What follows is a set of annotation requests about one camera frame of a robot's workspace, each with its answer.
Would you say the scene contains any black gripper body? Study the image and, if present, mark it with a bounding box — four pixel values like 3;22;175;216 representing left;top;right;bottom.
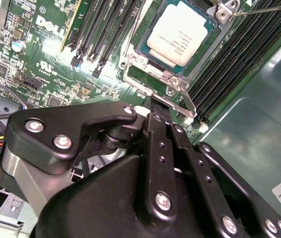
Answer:
30;153;265;238

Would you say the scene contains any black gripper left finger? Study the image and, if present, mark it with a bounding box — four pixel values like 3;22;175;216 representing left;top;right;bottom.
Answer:
0;97;181;226

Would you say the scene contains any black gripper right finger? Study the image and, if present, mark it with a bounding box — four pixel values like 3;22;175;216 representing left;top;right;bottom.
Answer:
160;98;281;238

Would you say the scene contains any metal socket cover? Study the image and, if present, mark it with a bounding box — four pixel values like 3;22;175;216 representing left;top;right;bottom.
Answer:
123;56;197;119

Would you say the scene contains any silver CPU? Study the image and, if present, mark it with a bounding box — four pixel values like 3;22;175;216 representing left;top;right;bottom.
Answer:
136;0;222;74

